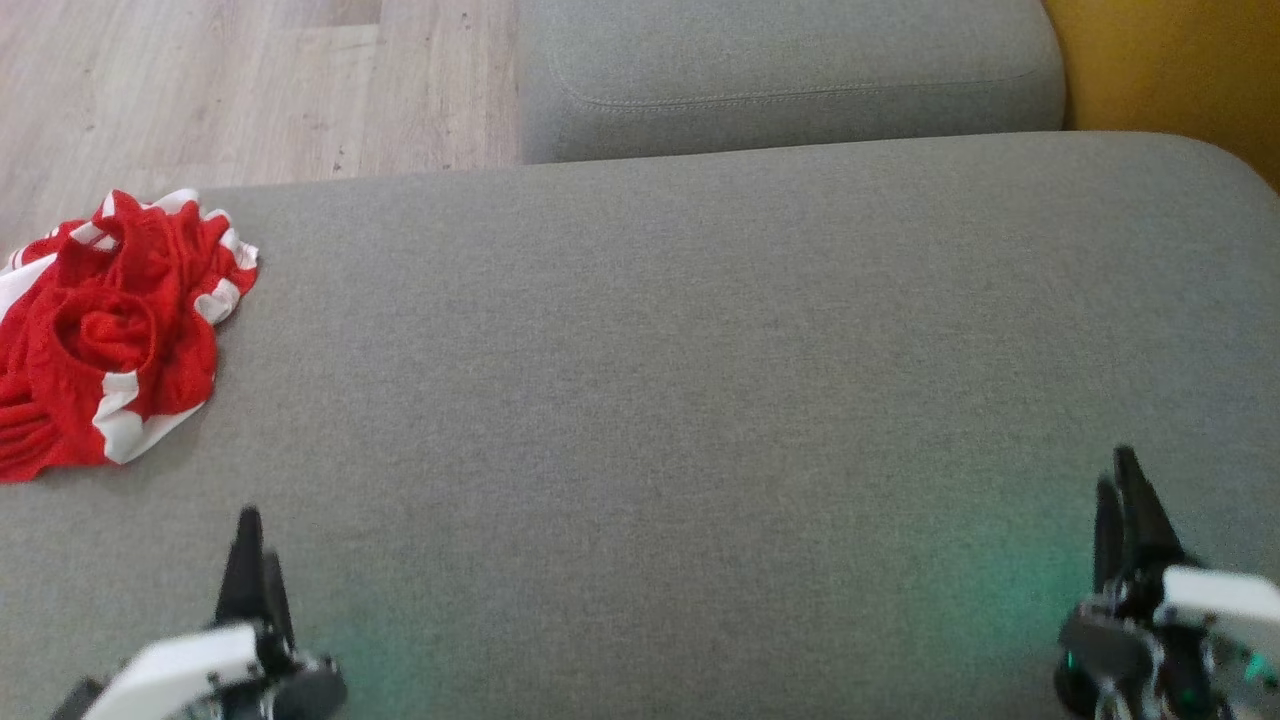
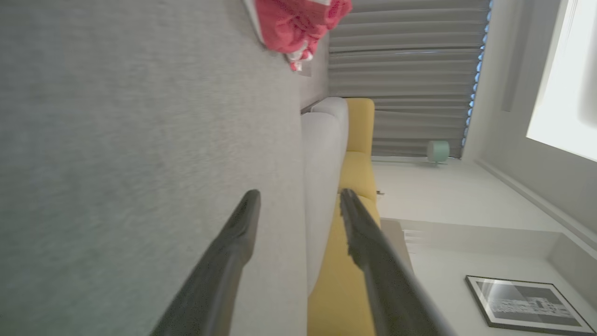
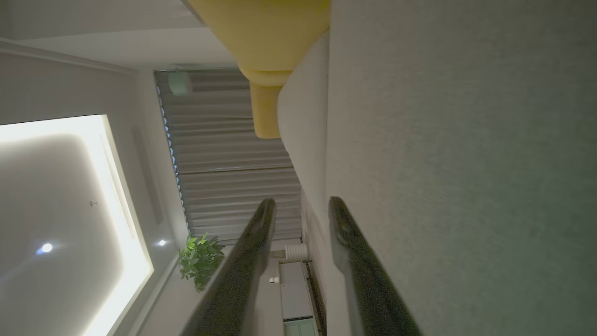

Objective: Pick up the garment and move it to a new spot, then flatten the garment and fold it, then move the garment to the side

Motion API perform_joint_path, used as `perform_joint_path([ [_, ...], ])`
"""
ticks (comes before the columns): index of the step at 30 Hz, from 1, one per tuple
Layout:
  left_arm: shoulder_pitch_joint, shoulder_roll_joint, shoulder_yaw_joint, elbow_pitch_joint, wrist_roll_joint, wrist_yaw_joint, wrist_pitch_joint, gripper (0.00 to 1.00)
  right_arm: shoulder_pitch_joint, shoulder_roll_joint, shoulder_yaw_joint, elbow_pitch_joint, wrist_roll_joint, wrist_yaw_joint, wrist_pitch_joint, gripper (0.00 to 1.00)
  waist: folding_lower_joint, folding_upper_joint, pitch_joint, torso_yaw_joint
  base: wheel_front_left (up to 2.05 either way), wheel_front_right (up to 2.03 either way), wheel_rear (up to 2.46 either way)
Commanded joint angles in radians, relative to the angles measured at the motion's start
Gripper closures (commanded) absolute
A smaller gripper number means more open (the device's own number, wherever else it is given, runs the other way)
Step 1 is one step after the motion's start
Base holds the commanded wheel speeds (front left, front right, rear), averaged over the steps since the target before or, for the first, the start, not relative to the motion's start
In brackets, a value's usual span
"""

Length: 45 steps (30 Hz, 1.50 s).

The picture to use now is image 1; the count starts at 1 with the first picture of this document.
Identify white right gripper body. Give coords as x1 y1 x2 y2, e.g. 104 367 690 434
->
1110 565 1280 720

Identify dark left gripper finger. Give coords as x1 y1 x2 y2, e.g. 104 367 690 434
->
262 550 297 657
215 505 267 631

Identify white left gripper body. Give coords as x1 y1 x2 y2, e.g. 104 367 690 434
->
82 622 276 720

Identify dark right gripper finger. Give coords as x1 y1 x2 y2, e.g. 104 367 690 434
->
1115 445 1187 593
1093 478 1129 597

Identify red shorts with white trim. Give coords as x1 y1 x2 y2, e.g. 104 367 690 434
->
0 255 221 485

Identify large grey sofa seat cushion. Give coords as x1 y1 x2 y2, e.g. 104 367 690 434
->
0 130 1280 720

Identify yellow sofa back cushion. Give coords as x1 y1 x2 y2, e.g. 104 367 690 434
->
1040 0 1280 193

